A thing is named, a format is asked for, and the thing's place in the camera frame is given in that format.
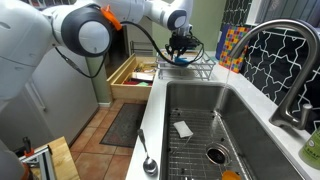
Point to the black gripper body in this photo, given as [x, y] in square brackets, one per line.
[181, 41]

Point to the brushed steel gooseneck faucet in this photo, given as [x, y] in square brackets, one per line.
[293, 90]

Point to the red cloth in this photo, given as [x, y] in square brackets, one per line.
[129, 82]

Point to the white refrigerator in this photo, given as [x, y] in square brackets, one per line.
[56, 100]

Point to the aluminium frame profile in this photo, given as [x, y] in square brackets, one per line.
[43, 160]

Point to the orange plastic bowl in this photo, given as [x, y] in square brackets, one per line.
[230, 175]

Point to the green soap bottle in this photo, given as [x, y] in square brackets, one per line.
[311, 150]

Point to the silver spoon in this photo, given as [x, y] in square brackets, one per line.
[149, 163]

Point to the open wooden drawer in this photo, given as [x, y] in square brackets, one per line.
[128, 90]

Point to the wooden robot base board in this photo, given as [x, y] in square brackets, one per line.
[63, 160]

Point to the blue cutting board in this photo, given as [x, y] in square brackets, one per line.
[221, 41]

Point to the stainless steel sink basin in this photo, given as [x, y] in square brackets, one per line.
[256, 146]

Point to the dark floor rug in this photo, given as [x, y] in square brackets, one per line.
[123, 126]

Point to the green cloth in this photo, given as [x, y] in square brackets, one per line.
[142, 84]

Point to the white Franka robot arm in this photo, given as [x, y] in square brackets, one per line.
[30, 36]

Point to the colourful mosaic cutting board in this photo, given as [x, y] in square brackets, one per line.
[233, 48]

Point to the blue plastic bowl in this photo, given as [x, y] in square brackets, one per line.
[181, 61]

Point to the white framed window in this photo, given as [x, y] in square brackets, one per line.
[286, 10]

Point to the sink drain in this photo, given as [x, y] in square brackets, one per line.
[217, 155]

